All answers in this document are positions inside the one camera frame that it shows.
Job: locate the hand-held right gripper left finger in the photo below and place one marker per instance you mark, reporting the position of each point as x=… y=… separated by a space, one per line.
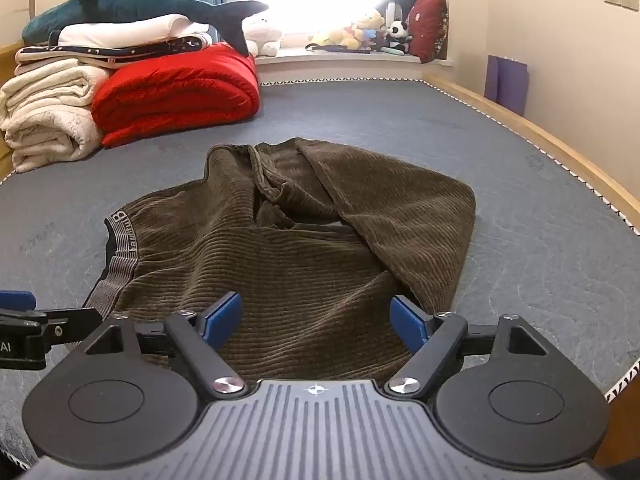
x=225 y=317

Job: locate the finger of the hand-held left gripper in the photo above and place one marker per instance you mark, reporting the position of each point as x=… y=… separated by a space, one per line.
x=75 y=322
x=17 y=300

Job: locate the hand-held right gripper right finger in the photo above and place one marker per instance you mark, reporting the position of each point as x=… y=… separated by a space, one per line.
x=407 y=322

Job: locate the grey quilted mattress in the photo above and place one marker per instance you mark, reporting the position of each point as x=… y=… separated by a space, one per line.
x=525 y=260

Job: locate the cream folded blanket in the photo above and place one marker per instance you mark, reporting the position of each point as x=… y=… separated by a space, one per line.
x=45 y=115

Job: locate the red folded quilt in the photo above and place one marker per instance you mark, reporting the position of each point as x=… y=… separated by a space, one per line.
x=175 y=95

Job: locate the dark star-patterned folded blanket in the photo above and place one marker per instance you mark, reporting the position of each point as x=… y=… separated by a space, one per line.
x=150 y=48

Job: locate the white plush toy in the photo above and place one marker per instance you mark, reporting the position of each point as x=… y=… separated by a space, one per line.
x=262 y=32

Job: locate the panda plush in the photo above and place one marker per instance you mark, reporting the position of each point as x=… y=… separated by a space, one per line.
x=398 y=31

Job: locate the white folded blanket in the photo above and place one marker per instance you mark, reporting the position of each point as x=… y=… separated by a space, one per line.
x=125 y=27

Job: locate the yellow plush toy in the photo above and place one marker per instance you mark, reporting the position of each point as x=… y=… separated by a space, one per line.
x=332 y=38

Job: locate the dark red cushion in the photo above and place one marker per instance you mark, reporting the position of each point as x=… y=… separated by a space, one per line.
x=427 y=27

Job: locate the yellow bear plush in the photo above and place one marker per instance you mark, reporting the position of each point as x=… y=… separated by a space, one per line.
x=369 y=22

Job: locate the teal shark plush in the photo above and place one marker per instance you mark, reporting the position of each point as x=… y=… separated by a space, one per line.
x=125 y=5

